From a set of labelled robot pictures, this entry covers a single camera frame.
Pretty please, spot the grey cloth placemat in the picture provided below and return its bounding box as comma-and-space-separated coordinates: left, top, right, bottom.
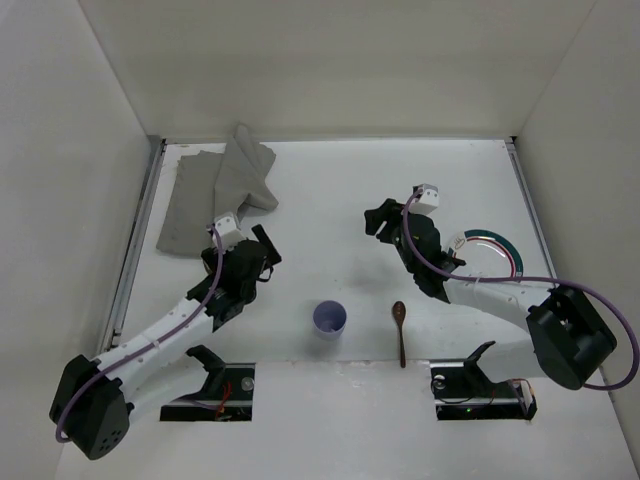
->
156, 124, 279, 258

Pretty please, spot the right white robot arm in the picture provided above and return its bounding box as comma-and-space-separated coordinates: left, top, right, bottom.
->
364, 199, 617, 390

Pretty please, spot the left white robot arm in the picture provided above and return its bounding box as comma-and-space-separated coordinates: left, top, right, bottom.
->
49, 224, 282, 460

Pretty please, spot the white plate green rim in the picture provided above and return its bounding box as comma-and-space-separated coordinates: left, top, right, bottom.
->
447, 229, 524, 278

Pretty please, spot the brown wooden spoon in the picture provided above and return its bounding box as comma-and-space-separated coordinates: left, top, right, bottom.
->
392, 301, 406, 368

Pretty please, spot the lavender plastic cup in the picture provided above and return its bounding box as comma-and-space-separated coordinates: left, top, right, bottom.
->
312, 300, 347, 341

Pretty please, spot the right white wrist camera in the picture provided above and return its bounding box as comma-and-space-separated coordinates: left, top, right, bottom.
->
409, 184, 439, 216

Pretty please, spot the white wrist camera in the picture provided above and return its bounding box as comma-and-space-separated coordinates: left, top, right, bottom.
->
211, 212, 246, 252
409, 184, 439, 216

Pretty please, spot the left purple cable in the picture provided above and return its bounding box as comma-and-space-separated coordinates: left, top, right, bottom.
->
54, 224, 224, 444

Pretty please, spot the purple cable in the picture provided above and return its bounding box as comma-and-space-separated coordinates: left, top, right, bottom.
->
54, 224, 224, 444
402, 192, 640, 391

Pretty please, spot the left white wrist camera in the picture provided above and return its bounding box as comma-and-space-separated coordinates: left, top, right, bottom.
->
211, 212, 246, 252

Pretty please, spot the right aluminium table rail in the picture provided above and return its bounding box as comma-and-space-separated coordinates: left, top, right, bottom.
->
505, 137, 556, 276

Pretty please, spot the aluminium table rail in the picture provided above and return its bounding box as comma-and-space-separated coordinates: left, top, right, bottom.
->
505, 137, 556, 276
95, 135, 166, 354

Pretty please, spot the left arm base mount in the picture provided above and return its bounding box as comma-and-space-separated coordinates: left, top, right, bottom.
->
159, 345, 256, 423

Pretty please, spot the left aluminium table rail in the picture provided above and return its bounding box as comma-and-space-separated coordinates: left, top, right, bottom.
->
95, 135, 166, 354

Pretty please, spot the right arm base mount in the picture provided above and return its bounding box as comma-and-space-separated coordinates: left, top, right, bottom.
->
429, 341, 537, 421

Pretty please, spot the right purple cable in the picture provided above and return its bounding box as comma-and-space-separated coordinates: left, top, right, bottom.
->
402, 192, 640, 391

